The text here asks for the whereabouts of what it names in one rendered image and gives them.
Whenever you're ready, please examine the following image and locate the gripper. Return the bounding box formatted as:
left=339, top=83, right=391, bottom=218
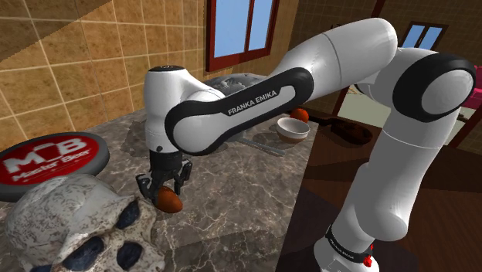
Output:
left=135, top=150, right=193, bottom=202

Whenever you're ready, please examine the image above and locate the brown egg-shaped ball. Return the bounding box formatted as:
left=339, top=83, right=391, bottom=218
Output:
left=155, top=185, right=185, bottom=215

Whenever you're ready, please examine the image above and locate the grey knife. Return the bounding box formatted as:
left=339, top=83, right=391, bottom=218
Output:
left=236, top=137, right=287, bottom=158

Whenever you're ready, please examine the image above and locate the white speckled skull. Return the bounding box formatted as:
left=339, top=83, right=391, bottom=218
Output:
left=3, top=173, right=167, bottom=272

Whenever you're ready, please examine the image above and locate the red round tray grey rim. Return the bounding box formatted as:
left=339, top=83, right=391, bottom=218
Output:
left=0, top=131, right=111, bottom=203

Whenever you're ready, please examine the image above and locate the white bowl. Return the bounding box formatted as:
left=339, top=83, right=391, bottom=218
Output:
left=276, top=116, right=311, bottom=145

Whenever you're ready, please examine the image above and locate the orange round fruit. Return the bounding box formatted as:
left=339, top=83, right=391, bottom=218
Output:
left=289, top=107, right=311, bottom=124

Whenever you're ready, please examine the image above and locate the red framed window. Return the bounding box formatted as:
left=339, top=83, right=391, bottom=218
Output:
left=204, top=0, right=280, bottom=73

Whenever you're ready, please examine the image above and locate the dark brown frying pan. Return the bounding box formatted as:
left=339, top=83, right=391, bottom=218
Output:
left=307, top=114, right=375, bottom=147

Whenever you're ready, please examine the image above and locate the dark framed window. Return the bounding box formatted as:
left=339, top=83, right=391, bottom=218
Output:
left=398, top=21, right=450, bottom=52

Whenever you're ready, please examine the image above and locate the pink furniture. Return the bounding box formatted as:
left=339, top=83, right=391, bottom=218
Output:
left=460, top=64, right=482, bottom=111

